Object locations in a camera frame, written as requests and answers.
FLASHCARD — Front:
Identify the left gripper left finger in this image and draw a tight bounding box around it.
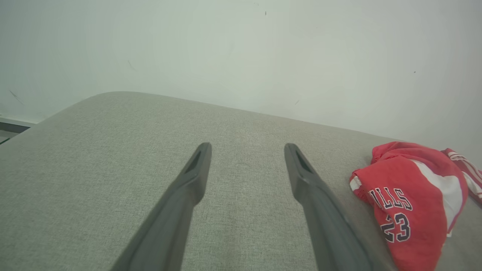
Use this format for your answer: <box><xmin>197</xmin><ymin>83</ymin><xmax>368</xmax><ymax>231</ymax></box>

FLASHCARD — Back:
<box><xmin>110</xmin><ymin>142</ymin><xmax>212</xmax><ymax>271</ymax></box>

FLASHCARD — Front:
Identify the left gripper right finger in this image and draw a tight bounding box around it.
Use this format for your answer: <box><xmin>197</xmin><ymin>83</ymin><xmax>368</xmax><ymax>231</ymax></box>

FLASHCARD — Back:
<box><xmin>284</xmin><ymin>143</ymin><xmax>398</xmax><ymax>271</ymax></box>

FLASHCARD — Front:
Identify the crumpled red Bulls jersey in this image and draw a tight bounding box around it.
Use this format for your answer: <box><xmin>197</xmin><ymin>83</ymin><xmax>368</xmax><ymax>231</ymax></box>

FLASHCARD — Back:
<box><xmin>349</xmin><ymin>141</ymin><xmax>482</xmax><ymax>271</ymax></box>

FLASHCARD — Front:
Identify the white and black baseboard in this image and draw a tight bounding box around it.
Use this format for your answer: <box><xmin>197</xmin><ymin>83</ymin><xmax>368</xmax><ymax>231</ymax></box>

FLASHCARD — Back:
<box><xmin>0</xmin><ymin>116</ymin><xmax>37</xmax><ymax>134</ymax></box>

